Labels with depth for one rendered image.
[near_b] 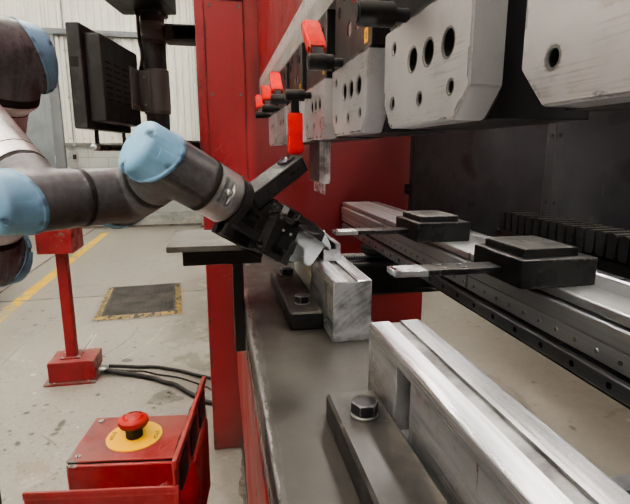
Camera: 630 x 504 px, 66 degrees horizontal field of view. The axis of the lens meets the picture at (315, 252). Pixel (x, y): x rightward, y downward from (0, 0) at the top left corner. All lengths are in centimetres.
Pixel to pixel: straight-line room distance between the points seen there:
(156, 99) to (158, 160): 173
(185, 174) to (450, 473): 44
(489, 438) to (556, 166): 85
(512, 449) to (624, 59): 24
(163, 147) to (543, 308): 53
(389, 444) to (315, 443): 9
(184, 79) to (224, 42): 636
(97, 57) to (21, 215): 144
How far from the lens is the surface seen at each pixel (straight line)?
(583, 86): 23
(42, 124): 839
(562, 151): 113
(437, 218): 98
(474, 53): 31
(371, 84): 50
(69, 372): 282
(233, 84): 179
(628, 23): 22
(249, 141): 177
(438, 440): 42
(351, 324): 74
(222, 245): 85
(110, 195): 68
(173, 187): 64
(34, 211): 63
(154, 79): 235
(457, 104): 32
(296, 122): 77
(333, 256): 85
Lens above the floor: 115
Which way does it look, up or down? 12 degrees down
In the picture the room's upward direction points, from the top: straight up
